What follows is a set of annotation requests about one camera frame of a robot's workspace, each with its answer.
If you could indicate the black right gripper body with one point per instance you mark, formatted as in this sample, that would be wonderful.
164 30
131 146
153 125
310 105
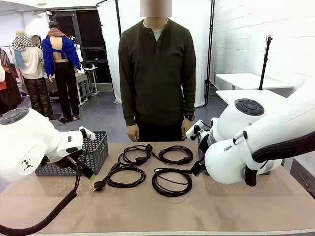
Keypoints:
203 146

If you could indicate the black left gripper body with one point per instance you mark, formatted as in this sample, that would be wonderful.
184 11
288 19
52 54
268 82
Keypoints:
72 159

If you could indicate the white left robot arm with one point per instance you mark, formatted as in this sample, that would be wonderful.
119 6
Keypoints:
24 137

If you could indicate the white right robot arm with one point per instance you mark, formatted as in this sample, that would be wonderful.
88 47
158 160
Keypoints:
270 127

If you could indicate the person's right forearm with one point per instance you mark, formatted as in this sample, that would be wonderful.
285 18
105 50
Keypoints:
128 105

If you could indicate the person's left forearm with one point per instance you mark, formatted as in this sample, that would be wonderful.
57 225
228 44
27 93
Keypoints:
190 100

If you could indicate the person's left hand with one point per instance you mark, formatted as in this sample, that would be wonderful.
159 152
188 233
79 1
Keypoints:
186 127

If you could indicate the person's right hand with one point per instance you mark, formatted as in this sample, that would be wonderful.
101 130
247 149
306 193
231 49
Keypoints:
133 132

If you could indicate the person in green sweater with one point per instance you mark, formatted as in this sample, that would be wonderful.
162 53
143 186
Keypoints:
157 73

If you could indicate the white background work desk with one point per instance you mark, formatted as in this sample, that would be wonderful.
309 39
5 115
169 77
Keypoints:
89 71

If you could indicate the black backdrop stand pole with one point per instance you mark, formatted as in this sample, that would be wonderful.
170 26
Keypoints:
210 49
118 19

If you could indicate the person in camouflage trousers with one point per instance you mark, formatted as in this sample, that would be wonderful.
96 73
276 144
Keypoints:
34 64

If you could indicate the black tripod stand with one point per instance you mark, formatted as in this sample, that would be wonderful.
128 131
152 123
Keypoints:
265 61

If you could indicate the mannequin with blue garment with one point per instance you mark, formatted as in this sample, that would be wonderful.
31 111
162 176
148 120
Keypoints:
59 49

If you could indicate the white photo backdrop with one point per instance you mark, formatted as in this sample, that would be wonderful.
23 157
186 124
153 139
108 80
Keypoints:
108 49

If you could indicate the mannequin with houndstooth scarf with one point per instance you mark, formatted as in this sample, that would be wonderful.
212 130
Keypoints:
21 41

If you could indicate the black framed glass door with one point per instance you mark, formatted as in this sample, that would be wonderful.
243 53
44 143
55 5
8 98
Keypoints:
91 32

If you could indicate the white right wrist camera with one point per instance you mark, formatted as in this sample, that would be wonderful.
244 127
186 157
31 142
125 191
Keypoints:
200 125

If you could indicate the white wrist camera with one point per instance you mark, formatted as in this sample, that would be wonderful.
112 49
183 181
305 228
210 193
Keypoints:
89 135
200 125

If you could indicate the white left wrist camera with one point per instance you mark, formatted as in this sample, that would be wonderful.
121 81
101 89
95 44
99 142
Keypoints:
89 135

